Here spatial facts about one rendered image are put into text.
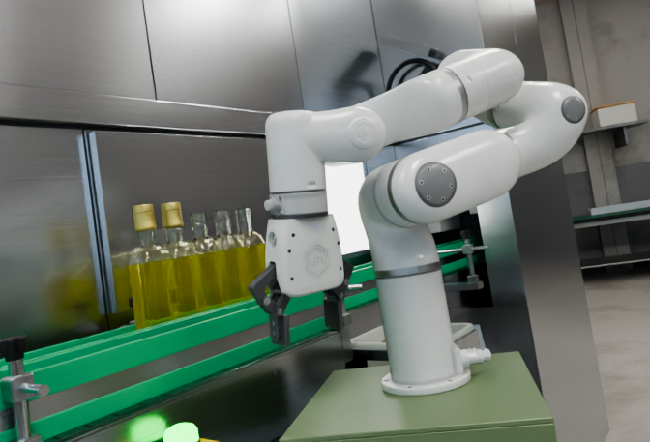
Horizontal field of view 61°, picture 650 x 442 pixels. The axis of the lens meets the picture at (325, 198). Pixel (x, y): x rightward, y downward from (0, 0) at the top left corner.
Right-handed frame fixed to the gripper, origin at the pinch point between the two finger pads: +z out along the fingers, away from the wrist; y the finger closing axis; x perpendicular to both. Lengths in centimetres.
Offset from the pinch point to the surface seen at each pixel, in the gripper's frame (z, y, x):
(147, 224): -14.2, -6.9, 32.3
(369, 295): 9, 50, 38
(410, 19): -73, 106, 64
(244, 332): 4.1, 2.5, 19.7
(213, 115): -36, 21, 55
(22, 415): 3.7, -32.0, 10.4
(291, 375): 13.1, 10.1, 18.0
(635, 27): -188, 730, 201
